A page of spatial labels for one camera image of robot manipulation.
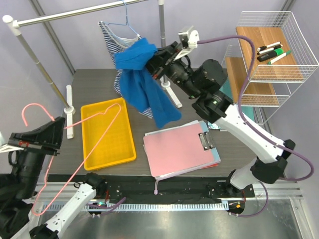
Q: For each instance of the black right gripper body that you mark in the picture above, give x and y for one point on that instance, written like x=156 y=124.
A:
x=168 y=59

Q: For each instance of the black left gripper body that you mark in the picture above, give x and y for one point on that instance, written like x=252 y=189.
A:
x=46 y=149

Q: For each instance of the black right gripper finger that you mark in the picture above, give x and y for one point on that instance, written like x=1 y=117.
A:
x=167 y=51
x=154 y=64

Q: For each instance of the pink wire hanger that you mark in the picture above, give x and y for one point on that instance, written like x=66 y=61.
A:
x=33 y=212

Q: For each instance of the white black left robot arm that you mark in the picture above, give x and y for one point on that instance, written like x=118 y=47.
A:
x=26 y=154

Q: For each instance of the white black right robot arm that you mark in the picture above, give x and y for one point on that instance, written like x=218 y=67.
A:
x=213 y=105

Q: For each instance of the blue white striped tank top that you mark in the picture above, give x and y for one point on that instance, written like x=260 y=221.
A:
x=116 y=44

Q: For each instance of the silver white clothes rack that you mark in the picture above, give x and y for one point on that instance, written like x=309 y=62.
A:
x=69 y=110

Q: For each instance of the yellow plastic tray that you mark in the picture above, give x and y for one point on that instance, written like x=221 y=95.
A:
x=117 y=146

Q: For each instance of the pink clipboard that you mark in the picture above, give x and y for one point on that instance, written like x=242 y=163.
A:
x=174 y=149

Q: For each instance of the light blue clipboard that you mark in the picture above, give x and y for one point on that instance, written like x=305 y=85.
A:
x=217 y=159

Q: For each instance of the black white marker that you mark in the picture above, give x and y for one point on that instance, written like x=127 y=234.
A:
x=269 y=49
x=268 y=46

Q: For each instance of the green highlighter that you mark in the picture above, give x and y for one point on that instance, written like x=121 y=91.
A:
x=270 y=54

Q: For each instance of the green white pen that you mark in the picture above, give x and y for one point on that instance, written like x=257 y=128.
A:
x=279 y=57

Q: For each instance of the upper wooden shelf board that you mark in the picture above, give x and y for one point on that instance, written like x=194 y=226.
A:
x=286 y=69

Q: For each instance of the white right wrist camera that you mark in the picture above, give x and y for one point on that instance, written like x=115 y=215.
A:
x=188 y=38

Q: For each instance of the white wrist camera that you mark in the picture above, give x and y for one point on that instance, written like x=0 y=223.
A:
x=4 y=147
x=188 y=38

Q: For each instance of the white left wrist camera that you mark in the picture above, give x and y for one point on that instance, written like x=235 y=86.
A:
x=4 y=147

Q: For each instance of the blue wire hanger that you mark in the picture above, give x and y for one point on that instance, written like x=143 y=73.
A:
x=126 y=23

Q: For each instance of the white slotted cable duct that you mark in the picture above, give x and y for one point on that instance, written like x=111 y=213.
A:
x=223 y=206

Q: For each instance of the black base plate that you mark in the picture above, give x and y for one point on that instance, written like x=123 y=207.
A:
x=176 y=190

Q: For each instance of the white wire shelf rack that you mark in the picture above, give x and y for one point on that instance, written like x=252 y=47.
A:
x=266 y=97

